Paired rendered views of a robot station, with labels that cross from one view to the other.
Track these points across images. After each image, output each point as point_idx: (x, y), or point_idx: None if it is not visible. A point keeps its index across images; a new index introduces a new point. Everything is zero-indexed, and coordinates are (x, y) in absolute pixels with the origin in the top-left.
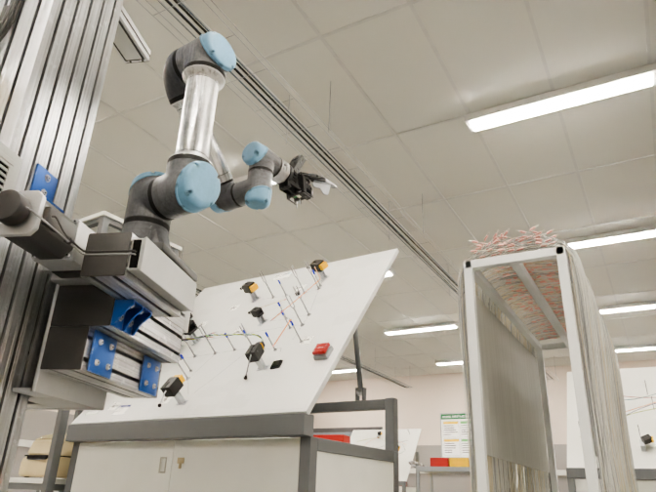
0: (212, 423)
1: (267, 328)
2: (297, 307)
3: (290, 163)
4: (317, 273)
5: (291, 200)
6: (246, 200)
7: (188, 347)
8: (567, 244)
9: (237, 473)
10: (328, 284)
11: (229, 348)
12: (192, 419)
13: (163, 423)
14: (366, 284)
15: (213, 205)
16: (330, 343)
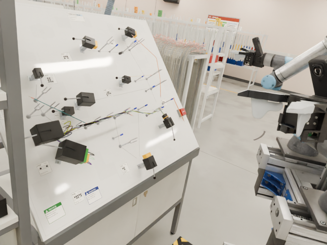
0: (170, 168)
1: (130, 90)
2: (131, 68)
3: (258, 44)
4: (112, 28)
5: (247, 64)
6: (278, 89)
7: (103, 120)
8: (205, 51)
9: (170, 180)
10: (132, 47)
11: (121, 112)
12: (161, 172)
13: (145, 183)
14: (155, 55)
15: (271, 88)
16: (175, 104)
